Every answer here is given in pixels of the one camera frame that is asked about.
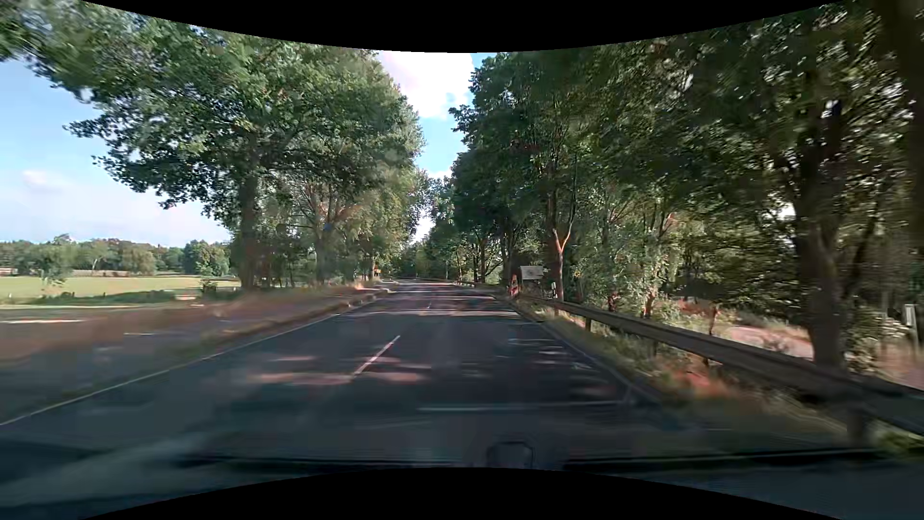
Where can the distant wood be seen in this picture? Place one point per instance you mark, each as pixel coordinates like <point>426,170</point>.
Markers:
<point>123,257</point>

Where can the car's own bonnet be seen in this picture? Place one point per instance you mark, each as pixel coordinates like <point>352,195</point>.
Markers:
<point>462,462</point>

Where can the grass verge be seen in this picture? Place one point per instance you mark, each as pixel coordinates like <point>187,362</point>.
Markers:
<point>180,325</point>
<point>686,383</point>

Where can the road markings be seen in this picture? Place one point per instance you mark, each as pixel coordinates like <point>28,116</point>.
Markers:
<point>375,357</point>

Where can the grey asphalt road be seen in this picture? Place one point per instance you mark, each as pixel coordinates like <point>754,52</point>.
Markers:
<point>447,339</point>

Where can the white road sign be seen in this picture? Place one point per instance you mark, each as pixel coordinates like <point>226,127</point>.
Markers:
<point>531,272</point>

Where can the row of roadside trees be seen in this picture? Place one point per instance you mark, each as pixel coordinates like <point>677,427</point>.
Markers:
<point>686,159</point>
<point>274,144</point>

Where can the metal guard rail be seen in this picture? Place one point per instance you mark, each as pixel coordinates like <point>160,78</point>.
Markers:
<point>722,352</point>

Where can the green field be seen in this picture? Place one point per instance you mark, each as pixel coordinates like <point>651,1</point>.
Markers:
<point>94,286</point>

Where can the red and white marker board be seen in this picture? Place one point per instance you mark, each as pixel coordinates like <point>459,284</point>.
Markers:
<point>514,287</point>

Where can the white marker post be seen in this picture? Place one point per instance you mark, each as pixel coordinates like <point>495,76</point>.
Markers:
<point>911,318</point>

